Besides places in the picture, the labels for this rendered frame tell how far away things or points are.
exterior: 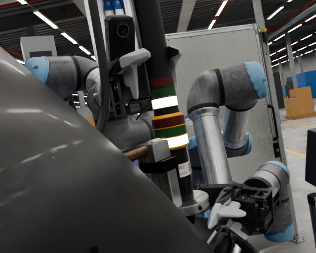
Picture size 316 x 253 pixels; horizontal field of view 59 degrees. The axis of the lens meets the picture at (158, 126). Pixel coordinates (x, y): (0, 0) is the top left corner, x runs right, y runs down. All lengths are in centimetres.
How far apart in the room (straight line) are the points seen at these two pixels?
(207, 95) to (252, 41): 188
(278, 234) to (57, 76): 74
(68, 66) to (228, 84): 48
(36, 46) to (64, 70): 356
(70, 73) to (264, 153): 206
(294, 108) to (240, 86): 1196
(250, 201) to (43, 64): 67
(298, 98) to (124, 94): 1250
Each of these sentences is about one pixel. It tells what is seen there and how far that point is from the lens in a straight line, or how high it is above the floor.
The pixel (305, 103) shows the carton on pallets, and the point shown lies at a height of 58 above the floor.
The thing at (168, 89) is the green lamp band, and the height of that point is 143.
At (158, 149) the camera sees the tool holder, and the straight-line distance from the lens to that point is 33.
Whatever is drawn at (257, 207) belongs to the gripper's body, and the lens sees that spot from 59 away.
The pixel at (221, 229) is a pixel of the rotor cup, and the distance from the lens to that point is 33.
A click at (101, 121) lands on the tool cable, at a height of 140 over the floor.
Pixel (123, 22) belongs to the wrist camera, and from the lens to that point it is 47.
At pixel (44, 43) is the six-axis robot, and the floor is 265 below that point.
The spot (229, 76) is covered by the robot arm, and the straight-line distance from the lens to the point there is 84.
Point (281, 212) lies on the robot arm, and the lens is 77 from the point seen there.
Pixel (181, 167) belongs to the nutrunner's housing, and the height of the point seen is 133.
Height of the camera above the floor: 140
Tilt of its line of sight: 3 degrees down
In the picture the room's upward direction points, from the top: 11 degrees counter-clockwise
